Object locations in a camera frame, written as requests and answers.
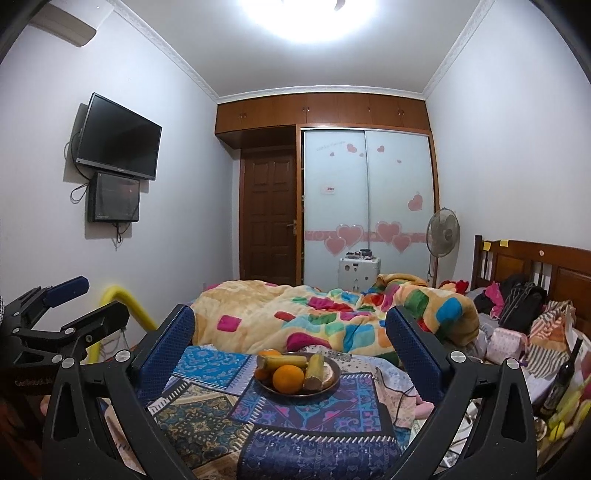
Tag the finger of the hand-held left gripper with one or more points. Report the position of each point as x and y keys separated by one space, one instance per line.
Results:
x=69 y=288
x=99 y=318

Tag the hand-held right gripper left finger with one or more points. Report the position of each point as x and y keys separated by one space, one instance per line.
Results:
x=171 y=346

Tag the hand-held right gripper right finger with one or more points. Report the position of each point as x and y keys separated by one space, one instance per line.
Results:
x=411 y=350

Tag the yellow sugarcane piece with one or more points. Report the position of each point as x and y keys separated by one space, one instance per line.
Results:
x=316 y=371
x=288 y=361

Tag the orange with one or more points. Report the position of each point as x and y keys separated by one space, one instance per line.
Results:
x=287 y=379
x=269 y=353

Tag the brown round plate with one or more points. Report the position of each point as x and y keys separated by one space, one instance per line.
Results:
x=300 y=393

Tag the red plush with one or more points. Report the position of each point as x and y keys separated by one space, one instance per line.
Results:
x=455 y=286

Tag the blue patterned cloth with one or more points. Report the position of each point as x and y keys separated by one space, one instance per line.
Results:
x=207 y=415

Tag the colourful patchwork blanket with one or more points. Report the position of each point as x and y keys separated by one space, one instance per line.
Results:
x=323 y=318

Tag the white bedside cabinet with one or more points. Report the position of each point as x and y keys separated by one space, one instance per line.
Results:
x=360 y=272

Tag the pink patterned pouch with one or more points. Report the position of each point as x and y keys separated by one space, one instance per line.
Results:
x=508 y=346

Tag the magenta garment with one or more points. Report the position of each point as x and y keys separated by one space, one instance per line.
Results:
x=494 y=295

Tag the small black monitor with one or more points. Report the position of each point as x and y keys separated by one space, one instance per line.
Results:
x=114 y=197

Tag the standing fan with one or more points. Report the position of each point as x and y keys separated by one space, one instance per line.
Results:
x=442 y=235

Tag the black backpack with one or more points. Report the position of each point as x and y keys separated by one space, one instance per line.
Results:
x=521 y=300

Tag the striped bag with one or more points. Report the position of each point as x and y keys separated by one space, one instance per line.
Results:
x=551 y=332

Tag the dark wine bottle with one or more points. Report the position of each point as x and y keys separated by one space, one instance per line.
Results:
x=561 y=378

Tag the wooden bed headboard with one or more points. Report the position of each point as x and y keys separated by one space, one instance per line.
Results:
x=545 y=263

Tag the wardrobe with heart stickers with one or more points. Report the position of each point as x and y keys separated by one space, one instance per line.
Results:
x=369 y=194

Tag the brown wooden door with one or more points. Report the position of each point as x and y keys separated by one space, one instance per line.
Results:
x=270 y=217

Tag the yellow green toy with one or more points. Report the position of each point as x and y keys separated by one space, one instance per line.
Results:
x=568 y=406

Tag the air conditioner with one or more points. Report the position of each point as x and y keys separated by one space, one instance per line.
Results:
x=64 y=23

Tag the ceiling lamp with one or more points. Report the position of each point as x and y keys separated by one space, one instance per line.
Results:
x=309 y=14

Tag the wall television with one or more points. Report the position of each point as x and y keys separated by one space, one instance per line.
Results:
x=117 y=138

